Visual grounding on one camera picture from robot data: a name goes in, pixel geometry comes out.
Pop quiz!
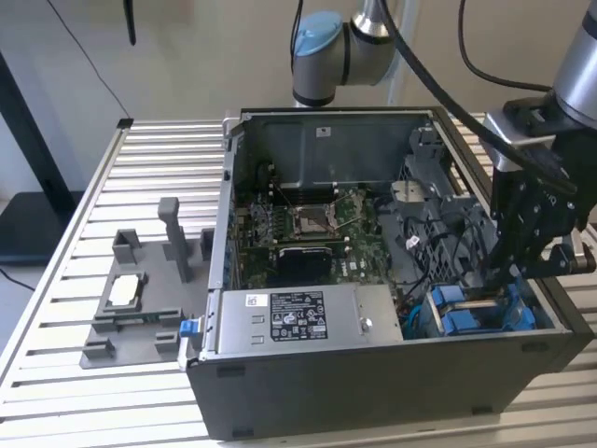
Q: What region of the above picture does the hard disk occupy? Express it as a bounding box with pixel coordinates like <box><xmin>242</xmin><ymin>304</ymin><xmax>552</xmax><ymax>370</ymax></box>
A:
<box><xmin>431</xmin><ymin>282</ymin><xmax>535</xmax><ymax>337</ymax></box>

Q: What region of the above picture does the metal disk bay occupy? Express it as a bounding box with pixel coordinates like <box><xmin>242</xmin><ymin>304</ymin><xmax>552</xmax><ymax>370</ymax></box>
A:
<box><xmin>377</xmin><ymin>125</ymin><xmax>503</xmax><ymax>293</ymax></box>

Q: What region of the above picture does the black RAM slot row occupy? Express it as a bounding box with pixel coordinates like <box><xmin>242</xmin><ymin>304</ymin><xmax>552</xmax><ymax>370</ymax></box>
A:
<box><xmin>279</xmin><ymin>182</ymin><xmax>340</xmax><ymax>196</ymax></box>
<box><xmin>279</xmin><ymin>235</ymin><xmax>352</xmax><ymax>249</ymax></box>

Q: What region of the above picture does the metal socket cover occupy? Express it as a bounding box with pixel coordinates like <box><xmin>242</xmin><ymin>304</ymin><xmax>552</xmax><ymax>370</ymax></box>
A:
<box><xmin>331</xmin><ymin>189</ymin><xmax>372</xmax><ymax>221</ymax></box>

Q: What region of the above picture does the green motherboard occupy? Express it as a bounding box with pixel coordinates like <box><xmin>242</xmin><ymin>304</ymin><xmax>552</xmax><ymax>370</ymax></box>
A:
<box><xmin>232</xmin><ymin>184</ymin><xmax>397</xmax><ymax>290</ymax></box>

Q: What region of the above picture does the silver power supply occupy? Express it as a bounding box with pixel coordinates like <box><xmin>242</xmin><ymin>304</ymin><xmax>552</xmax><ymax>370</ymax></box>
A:
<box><xmin>216</xmin><ymin>284</ymin><xmax>405</xmax><ymax>356</ymax></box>

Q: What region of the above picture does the CPU socket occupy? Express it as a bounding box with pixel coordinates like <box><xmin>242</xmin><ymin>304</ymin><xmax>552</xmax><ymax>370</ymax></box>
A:
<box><xmin>288</xmin><ymin>204</ymin><xmax>335</xmax><ymax>237</ymax></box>

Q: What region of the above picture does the thin metal locking lever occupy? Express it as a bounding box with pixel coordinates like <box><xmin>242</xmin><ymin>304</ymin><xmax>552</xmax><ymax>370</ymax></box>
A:
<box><xmin>271</xmin><ymin>181</ymin><xmax>300</xmax><ymax>212</ymax></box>

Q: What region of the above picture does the black PC case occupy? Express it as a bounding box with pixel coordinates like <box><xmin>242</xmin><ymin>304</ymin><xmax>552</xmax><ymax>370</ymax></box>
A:
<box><xmin>186</xmin><ymin>105</ymin><xmax>587</xmax><ymax>442</ymax></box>

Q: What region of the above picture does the blue case latch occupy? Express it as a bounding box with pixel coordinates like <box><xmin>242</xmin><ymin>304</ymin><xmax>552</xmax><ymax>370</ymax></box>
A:
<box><xmin>179</xmin><ymin>316</ymin><xmax>206</xmax><ymax>338</ymax></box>

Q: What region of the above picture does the silver CPU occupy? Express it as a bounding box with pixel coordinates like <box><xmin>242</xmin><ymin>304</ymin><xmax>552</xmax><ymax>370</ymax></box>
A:
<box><xmin>107</xmin><ymin>274</ymin><xmax>141</xmax><ymax>307</ymax></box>

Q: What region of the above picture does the grey parts rack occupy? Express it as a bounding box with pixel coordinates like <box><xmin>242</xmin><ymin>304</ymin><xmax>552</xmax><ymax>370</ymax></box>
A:
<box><xmin>79</xmin><ymin>196</ymin><xmax>215</xmax><ymax>372</ymax></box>

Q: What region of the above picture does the black hanging antenna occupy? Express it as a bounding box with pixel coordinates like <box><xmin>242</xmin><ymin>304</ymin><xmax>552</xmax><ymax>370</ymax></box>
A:
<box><xmin>121</xmin><ymin>0</ymin><xmax>137</xmax><ymax>47</ymax></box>

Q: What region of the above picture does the black monitor stand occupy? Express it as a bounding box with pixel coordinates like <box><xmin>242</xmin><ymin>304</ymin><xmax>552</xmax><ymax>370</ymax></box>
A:
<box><xmin>0</xmin><ymin>50</ymin><xmax>90</xmax><ymax>266</ymax></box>

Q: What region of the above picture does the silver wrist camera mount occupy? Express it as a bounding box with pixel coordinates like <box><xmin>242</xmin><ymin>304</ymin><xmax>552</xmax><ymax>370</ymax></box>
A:
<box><xmin>481</xmin><ymin>98</ymin><xmax>561</xmax><ymax>174</ymax></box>

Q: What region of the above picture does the black wire white plug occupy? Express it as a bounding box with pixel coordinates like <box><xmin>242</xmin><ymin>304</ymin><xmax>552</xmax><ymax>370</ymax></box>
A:
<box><xmin>403</xmin><ymin>214</ymin><xmax>449</xmax><ymax>300</ymax></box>

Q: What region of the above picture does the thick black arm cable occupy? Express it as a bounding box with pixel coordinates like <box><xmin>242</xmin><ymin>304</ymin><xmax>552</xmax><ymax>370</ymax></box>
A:
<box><xmin>370</xmin><ymin>0</ymin><xmax>577</xmax><ymax>192</ymax></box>

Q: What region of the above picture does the blue data wire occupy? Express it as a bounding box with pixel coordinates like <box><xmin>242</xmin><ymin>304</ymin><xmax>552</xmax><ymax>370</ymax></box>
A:
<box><xmin>399</xmin><ymin>298</ymin><xmax>426</xmax><ymax>340</ymax></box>

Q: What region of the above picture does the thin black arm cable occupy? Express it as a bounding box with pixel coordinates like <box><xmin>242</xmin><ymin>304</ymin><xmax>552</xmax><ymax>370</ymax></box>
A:
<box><xmin>458</xmin><ymin>0</ymin><xmax>554</xmax><ymax>92</ymax></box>

